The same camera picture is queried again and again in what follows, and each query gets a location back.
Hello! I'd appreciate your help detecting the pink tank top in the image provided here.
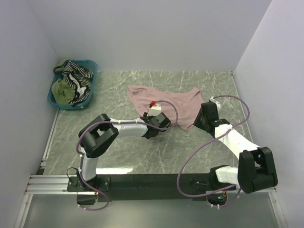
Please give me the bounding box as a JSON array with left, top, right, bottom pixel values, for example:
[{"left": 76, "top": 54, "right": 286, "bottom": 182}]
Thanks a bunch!
[{"left": 127, "top": 85, "right": 204, "bottom": 131}]

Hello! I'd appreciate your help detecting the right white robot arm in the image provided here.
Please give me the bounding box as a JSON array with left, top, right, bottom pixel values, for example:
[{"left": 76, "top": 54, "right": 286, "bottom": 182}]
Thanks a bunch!
[{"left": 194, "top": 102, "right": 278, "bottom": 194}]

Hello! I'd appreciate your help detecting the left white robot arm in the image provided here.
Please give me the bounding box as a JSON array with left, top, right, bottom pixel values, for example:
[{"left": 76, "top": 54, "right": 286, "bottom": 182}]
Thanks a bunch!
[{"left": 76, "top": 113, "right": 171, "bottom": 191}]

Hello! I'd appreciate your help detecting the black white striped tank top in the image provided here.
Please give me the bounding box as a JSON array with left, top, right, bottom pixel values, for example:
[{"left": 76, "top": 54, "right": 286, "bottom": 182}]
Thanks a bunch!
[{"left": 62, "top": 60, "right": 93, "bottom": 106}]

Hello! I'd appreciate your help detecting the green tank top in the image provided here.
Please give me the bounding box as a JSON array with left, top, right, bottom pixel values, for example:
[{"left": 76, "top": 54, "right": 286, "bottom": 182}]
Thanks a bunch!
[{"left": 51, "top": 59, "right": 75, "bottom": 105}]

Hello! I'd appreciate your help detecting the black base beam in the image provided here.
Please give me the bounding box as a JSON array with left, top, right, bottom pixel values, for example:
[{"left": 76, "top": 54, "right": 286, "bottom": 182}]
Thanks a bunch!
[{"left": 66, "top": 173, "right": 238, "bottom": 204}]

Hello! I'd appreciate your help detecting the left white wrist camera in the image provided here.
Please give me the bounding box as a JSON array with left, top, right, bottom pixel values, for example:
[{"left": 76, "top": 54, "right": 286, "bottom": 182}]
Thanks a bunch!
[{"left": 147, "top": 101, "right": 162, "bottom": 116}]

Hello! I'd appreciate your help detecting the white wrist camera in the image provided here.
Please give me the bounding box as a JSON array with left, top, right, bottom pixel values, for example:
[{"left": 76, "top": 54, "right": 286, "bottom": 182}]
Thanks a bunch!
[
  {"left": 209, "top": 96, "right": 221, "bottom": 110},
  {"left": 147, "top": 101, "right": 162, "bottom": 116}
]

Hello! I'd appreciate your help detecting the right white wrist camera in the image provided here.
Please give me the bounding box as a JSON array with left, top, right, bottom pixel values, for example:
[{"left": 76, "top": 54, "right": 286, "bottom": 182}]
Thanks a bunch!
[{"left": 209, "top": 96, "right": 221, "bottom": 110}]

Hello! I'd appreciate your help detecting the aluminium rail frame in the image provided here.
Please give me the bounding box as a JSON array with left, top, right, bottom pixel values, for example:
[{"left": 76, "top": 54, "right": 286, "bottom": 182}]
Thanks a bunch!
[{"left": 14, "top": 109, "right": 79, "bottom": 228}]

